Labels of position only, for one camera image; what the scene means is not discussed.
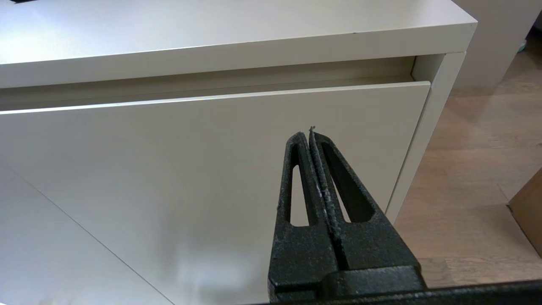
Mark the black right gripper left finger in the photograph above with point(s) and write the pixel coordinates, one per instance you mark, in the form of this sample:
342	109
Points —
300	254

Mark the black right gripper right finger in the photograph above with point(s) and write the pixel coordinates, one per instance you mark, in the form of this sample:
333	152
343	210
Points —
372	245

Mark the white cabinet door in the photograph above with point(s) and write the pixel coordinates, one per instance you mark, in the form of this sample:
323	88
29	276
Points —
190	169
51	262

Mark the brown cardboard box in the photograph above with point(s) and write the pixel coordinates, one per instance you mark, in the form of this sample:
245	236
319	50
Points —
529	212

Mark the white sideboard cabinet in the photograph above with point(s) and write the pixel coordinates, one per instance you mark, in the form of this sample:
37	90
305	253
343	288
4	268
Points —
211	38

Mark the small teal object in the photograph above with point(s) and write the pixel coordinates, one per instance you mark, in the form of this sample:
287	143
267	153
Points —
522	45

